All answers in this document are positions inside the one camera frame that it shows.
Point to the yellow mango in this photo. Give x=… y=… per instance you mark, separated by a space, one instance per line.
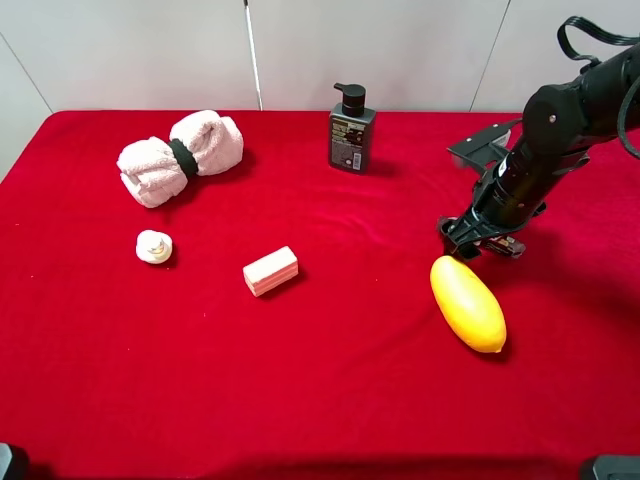
x=470 y=309

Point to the dark candy bar wrapper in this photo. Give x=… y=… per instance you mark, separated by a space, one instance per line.
x=513 y=251

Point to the red velvet table cloth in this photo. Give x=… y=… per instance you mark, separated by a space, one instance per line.
x=112 y=368

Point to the black device bottom right corner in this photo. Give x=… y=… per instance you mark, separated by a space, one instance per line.
x=611 y=467

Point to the white pole behind table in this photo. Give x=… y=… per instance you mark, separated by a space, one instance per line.
x=253 y=55

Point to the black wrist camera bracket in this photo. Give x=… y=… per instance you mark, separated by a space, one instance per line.
x=484 y=148

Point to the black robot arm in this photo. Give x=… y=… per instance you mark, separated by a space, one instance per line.
x=520 y=162

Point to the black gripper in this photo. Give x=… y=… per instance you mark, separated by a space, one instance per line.
x=486 y=225

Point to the rolled pink towel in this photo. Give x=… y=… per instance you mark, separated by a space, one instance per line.
x=150 y=172

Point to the black pump bottle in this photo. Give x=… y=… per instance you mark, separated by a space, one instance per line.
x=351 y=126

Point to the black device corner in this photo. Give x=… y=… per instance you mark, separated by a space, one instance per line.
x=611 y=467
x=14 y=462

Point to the black towel band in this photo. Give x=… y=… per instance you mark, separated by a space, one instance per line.
x=184 y=158

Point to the black device bottom left corner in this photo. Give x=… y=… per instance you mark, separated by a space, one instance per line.
x=14 y=462

